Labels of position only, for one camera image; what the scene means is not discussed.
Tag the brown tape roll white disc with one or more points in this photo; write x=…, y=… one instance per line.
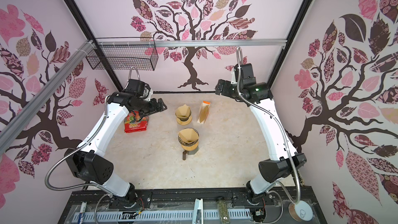
x=301, y=211

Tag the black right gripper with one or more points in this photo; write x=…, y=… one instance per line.
x=226, y=85

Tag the red gummy candy bag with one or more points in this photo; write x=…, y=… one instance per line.
x=135, y=123

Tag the white centre bracket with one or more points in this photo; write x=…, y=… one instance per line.
x=198, y=213

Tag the smoked glass carafe wooden handle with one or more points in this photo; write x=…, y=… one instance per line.
x=186, y=153

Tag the aluminium side rail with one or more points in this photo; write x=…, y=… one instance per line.
x=17, y=125

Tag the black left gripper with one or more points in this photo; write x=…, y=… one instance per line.
x=154, y=109

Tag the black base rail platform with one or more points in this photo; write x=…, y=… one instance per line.
x=264, y=208

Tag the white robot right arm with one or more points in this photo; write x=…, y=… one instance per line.
x=284, y=160

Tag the white slotted cable duct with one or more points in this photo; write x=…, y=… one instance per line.
x=158, y=216

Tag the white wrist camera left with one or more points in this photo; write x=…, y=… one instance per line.
x=147, y=95

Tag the green glass dripper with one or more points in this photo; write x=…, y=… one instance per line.
x=184, y=119

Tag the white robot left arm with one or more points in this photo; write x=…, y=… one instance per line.
x=87, y=161

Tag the aluminium crossbar rail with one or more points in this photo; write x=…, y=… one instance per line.
x=198, y=43

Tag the green herb filled jar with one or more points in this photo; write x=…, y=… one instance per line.
x=223, y=210

